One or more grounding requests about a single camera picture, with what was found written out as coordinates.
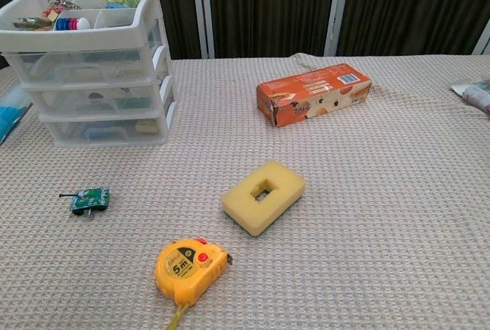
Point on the small green electronic part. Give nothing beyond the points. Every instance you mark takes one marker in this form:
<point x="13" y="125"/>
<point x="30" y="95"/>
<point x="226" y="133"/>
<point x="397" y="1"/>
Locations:
<point x="91" y="200"/>

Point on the clear plastic drawer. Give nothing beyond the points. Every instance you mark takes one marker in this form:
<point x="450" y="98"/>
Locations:
<point x="65" y="131"/>
<point x="65" y="101"/>
<point x="76" y="66"/>

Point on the orange cardboard box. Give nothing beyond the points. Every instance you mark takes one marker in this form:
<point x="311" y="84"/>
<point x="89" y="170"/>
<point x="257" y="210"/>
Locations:
<point x="306" y="89"/>

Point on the yellow sponge with hole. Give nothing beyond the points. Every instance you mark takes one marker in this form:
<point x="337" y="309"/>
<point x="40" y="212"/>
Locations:
<point x="237" y="200"/>

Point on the beige small block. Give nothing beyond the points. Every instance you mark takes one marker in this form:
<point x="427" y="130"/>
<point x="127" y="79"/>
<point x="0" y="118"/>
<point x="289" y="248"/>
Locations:
<point x="147" y="126"/>

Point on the green flat pad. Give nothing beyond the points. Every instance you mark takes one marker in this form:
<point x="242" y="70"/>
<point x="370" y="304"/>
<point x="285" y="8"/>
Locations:
<point x="134" y="102"/>

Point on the yellow tape measure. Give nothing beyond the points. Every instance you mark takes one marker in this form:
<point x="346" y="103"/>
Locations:
<point x="187" y="274"/>

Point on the dark pleated curtain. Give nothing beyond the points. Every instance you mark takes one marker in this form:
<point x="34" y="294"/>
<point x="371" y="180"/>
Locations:
<point x="268" y="0"/>

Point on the beige woven tablecloth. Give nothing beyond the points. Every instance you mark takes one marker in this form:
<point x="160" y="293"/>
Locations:
<point x="383" y="211"/>

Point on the blue clips packet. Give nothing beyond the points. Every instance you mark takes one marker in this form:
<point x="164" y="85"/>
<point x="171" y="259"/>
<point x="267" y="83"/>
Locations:
<point x="122" y="1"/>

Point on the stack of coloured discs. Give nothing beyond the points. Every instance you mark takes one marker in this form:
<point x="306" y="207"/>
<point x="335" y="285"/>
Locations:
<point x="70" y="23"/>

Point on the floral tissue packet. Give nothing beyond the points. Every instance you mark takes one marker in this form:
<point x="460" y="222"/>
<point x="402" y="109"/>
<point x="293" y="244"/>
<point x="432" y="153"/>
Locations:
<point x="478" y="94"/>

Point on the blue plastic wrap roll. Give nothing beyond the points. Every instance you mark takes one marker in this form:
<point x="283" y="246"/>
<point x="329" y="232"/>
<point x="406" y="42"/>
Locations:
<point x="7" y="115"/>

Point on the white screen frame post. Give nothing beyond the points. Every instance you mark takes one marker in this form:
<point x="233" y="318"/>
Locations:
<point x="201" y="8"/>
<point x="338" y="8"/>
<point x="483" y="41"/>

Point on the white compartment organizer box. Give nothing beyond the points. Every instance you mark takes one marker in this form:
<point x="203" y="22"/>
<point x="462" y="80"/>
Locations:
<point x="76" y="34"/>

